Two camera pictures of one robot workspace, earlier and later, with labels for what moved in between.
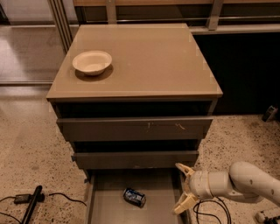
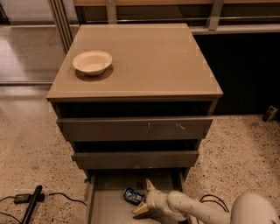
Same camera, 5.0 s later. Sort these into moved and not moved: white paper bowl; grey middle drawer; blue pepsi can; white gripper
Moved: white gripper
Not moved: blue pepsi can; white paper bowl; grey middle drawer
